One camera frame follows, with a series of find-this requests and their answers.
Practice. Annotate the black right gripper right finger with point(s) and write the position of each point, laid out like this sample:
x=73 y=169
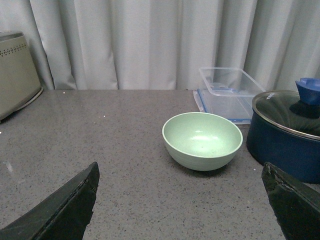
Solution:
x=296 y=206

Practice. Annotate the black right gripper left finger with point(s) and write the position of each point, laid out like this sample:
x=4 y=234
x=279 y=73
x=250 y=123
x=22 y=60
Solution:
x=64 y=215

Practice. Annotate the green bowl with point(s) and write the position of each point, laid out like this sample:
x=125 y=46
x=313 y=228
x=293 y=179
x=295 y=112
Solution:
x=201 y=141

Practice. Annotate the dark blue cooking pot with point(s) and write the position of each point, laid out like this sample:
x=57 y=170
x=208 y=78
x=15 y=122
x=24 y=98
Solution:
x=296 y=155

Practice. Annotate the glass pot lid blue knob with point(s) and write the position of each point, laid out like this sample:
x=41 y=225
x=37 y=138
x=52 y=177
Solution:
x=296 y=112

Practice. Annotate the clear container lid blue seal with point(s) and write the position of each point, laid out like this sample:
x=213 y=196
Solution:
x=237 y=109

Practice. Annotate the cream toaster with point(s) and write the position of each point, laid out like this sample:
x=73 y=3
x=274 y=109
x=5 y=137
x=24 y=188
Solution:
x=19 y=81

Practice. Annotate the clear plastic food container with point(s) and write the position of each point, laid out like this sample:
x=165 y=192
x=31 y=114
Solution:
x=228 y=82

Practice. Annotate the white curtain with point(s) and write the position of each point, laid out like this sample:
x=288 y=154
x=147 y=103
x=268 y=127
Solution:
x=162 y=44

